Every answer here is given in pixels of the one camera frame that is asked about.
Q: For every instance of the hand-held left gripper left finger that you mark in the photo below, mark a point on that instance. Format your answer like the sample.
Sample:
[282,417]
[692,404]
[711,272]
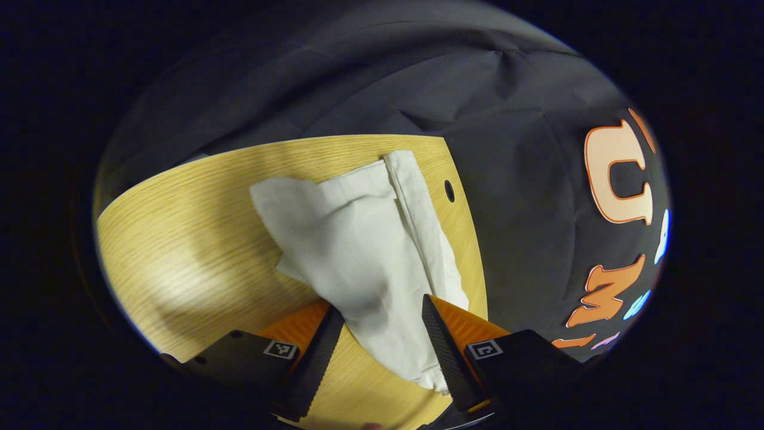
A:
[316,364]

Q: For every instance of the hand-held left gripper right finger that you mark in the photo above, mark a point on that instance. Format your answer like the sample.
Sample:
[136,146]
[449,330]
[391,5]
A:
[447,352]

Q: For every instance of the white jeans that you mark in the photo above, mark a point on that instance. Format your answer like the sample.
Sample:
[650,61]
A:
[358,239]

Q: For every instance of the black backdrop cloth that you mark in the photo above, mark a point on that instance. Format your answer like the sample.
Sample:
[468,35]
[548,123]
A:
[507,179]

